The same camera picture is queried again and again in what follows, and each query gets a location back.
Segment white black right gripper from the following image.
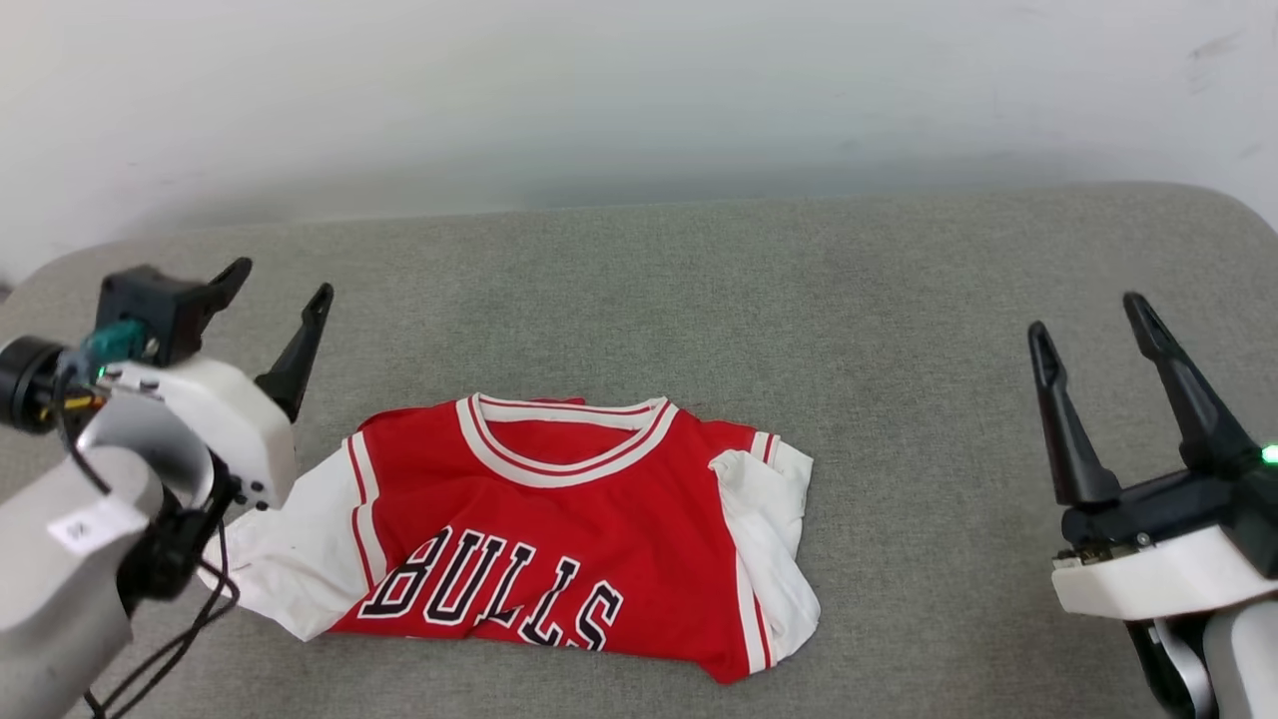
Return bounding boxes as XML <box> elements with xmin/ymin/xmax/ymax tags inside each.
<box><xmin>1028</xmin><ymin>292</ymin><xmax>1278</xmax><ymax>622</ymax></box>

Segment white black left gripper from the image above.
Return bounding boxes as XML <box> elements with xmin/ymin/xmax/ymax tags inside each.
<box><xmin>98</xmin><ymin>258</ymin><xmax>335</xmax><ymax>512</ymax></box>

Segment red white Bulls jersey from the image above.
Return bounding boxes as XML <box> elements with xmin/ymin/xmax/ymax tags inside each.
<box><xmin>200</xmin><ymin>393</ymin><xmax>822</xmax><ymax>686</ymax></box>

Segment teal cable connector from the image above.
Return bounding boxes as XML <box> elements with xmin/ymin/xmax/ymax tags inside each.
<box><xmin>80</xmin><ymin>320</ymin><xmax>153</xmax><ymax>368</ymax></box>

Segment thin black cable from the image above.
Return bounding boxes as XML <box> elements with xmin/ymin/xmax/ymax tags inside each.
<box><xmin>55</xmin><ymin>369</ymin><xmax>241</xmax><ymax>719</ymax></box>

